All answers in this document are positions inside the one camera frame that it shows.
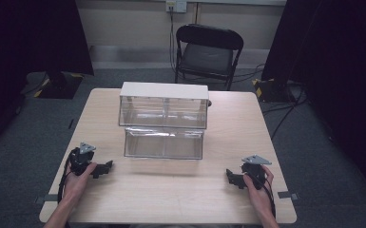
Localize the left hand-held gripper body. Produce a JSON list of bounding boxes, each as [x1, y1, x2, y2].
[[68, 142, 97, 177]]

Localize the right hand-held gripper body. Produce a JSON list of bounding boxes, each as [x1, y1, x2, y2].
[[241, 154, 273, 191]]

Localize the clear plastic drawer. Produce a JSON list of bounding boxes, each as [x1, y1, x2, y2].
[[123, 125, 205, 161]]

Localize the clear drawer cabinet white top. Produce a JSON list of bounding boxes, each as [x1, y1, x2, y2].
[[118, 81, 210, 130]]

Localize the person's right hand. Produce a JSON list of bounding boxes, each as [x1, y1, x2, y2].
[[242, 164, 276, 217]]

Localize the person's left hand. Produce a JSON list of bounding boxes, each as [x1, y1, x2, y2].
[[61, 161, 98, 207]]

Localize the grey tape strip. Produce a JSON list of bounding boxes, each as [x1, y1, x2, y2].
[[33, 193, 60, 205], [277, 190, 300, 201]]

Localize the black stand base yellow tape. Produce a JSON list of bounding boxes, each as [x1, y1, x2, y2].
[[252, 77, 297, 104], [35, 70, 85, 100]]

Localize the black folding chair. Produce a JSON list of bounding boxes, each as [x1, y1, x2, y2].
[[174, 23, 245, 92]]

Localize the black curtain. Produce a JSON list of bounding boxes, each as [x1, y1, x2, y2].
[[260, 0, 366, 203], [0, 0, 95, 160]]

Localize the right hand-held gripper black cable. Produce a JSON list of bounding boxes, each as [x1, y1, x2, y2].
[[259, 176, 278, 220]]

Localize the hand-held gripper black cable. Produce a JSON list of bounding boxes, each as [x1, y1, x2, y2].
[[259, 176, 278, 220], [57, 154, 74, 204]]

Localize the left hand-held gripper black cable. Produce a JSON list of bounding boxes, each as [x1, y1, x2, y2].
[[57, 154, 74, 204]]

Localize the black floor cables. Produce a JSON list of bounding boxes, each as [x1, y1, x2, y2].
[[233, 63, 309, 141]]

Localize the black wall socket cable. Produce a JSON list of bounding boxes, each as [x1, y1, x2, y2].
[[169, 5, 177, 73]]

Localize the white wall socket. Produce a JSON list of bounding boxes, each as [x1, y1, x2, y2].
[[165, 0, 188, 14]]

